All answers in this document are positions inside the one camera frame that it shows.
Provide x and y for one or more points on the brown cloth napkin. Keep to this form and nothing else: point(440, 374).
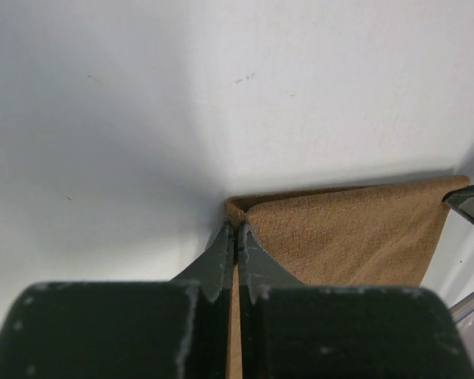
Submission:
point(380, 235)

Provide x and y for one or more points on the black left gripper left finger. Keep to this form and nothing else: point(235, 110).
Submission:
point(171, 329)

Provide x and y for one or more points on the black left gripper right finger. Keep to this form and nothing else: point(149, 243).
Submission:
point(293, 330)

